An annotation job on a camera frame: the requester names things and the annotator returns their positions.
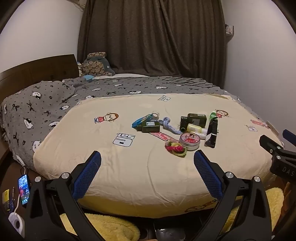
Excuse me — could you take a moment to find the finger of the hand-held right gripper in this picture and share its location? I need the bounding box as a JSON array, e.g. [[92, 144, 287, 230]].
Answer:
[[259, 135, 296, 161], [282, 129, 296, 149]]

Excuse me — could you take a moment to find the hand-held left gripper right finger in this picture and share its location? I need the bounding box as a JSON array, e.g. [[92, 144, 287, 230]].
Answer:
[[194, 149, 277, 241]]

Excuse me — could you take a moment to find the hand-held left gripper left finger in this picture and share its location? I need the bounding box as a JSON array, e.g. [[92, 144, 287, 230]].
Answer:
[[25, 150, 102, 241]]

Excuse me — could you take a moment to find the large dark green bottle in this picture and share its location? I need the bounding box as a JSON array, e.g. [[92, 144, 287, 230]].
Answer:
[[180, 113, 207, 131]]

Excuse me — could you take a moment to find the round tin with red lid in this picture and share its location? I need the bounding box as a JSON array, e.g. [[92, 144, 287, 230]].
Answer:
[[179, 132, 201, 151]]

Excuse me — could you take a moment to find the cream cartoon printed bedsheet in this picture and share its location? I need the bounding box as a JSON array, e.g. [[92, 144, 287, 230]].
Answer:
[[33, 94, 285, 218]]

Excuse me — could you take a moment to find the cream plastic bottle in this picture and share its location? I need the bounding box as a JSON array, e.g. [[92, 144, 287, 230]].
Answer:
[[186, 123, 208, 139]]

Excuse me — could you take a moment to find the yellow fluffy rug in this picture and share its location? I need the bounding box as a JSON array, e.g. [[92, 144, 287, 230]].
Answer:
[[59, 188, 285, 241]]

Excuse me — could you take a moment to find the blue cloth scrunchie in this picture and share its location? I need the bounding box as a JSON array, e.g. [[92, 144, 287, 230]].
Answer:
[[162, 117, 183, 135]]

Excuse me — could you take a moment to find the smartphone with lit screen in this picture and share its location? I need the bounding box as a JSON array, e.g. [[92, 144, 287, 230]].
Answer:
[[18, 175, 31, 206]]

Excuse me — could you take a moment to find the blue snack packet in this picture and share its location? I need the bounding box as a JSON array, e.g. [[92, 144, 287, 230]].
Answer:
[[132, 116, 151, 128]]

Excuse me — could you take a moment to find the small dark green bottle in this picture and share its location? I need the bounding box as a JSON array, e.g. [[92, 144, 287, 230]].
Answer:
[[142, 121, 160, 133]]

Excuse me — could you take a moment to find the dark wooden nightstand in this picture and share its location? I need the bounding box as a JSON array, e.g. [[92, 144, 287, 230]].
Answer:
[[0, 139, 49, 241]]

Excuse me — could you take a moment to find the grey printed blanket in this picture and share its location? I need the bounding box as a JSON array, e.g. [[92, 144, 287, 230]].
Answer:
[[0, 76, 243, 169]]

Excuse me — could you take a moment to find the yellow card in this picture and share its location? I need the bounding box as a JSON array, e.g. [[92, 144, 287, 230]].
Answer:
[[2, 189, 10, 211]]

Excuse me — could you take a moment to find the white pillow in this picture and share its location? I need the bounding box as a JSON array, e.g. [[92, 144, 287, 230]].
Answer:
[[114, 73, 149, 78]]

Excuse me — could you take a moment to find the grey patterned plush toy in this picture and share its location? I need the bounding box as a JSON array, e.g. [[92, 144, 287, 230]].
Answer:
[[80, 52, 116, 77]]

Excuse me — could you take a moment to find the brown wooden headboard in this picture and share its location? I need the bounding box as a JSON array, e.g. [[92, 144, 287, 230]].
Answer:
[[0, 54, 80, 91]]

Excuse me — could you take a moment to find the dark brown curtain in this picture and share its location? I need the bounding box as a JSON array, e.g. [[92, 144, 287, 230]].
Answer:
[[77, 0, 228, 88]]

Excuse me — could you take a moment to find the yellow-green hair tie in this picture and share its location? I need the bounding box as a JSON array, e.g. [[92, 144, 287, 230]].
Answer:
[[171, 143, 188, 158]]

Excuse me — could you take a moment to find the pink hair tie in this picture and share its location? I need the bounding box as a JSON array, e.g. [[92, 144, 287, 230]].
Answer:
[[165, 140, 179, 151]]

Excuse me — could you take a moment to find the white charger with cable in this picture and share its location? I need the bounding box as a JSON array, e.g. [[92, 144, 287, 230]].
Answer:
[[8, 185, 25, 238]]

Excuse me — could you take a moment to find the wall shelf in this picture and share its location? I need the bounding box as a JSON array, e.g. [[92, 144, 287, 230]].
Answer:
[[225, 24, 235, 42]]

